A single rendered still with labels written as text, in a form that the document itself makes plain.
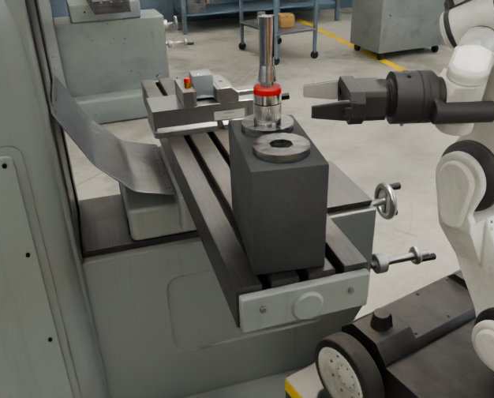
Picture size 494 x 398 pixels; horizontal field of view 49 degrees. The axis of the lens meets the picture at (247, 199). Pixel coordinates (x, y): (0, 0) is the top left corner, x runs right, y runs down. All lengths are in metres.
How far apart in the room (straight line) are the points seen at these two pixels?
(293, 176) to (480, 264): 0.54
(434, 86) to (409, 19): 5.00
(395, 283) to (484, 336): 1.29
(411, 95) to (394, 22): 4.92
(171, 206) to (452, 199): 0.64
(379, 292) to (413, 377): 1.16
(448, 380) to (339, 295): 0.45
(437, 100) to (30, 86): 0.76
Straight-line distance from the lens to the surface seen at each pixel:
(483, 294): 1.26
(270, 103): 0.90
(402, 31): 5.91
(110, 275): 1.41
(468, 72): 0.95
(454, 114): 0.93
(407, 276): 2.54
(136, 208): 1.34
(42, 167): 1.22
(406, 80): 0.94
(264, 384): 1.75
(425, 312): 1.43
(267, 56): 0.89
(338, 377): 1.40
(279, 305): 0.89
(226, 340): 1.62
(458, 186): 1.13
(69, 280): 1.35
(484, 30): 1.16
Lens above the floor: 1.49
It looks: 29 degrees down
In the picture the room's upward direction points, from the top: 2 degrees counter-clockwise
